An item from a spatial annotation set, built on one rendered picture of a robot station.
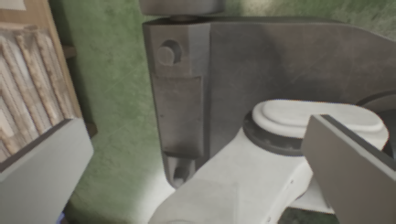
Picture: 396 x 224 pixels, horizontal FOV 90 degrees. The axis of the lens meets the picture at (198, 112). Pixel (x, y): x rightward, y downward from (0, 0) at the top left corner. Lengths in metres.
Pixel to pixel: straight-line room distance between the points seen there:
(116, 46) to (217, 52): 0.39
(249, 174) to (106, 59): 0.63
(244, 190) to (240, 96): 0.26
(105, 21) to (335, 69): 0.64
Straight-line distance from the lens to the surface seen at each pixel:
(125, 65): 0.75
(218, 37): 0.45
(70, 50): 0.83
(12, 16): 0.85
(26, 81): 0.73
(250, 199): 0.28
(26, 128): 0.76
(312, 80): 0.50
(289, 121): 0.35
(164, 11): 0.44
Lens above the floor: 0.61
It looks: 57 degrees down
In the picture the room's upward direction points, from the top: 158 degrees counter-clockwise
